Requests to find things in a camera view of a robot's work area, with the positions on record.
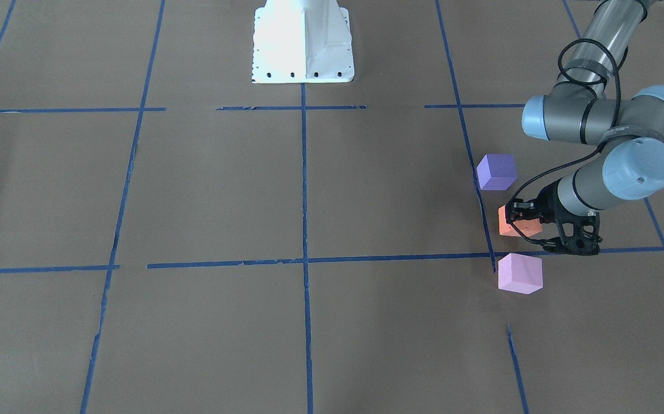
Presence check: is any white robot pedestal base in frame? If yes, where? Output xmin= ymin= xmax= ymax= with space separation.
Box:
xmin=251 ymin=1 xmax=355 ymax=84

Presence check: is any orange foam cube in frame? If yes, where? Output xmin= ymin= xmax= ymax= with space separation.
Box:
xmin=498 ymin=205 xmax=543 ymax=237

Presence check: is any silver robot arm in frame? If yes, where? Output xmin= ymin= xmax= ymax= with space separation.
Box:
xmin=504 ymin=1 xmax=664 ymax=256

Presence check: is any pink foam cube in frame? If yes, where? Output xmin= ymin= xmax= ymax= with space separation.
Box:
xmin=497 ymin=252 xmax=544 ymax=294

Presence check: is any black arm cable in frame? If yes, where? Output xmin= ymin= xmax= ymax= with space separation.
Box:
xmin=506 ymin=38 xmax=623 ymax=219

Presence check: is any purple foam cube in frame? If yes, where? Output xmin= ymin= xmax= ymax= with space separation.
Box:
xmin=476 ymin=153 xmax=518 ymax=190

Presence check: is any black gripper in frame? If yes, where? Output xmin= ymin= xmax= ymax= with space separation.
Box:
xmin=506 ymin=181 xmax=600 ymax=247

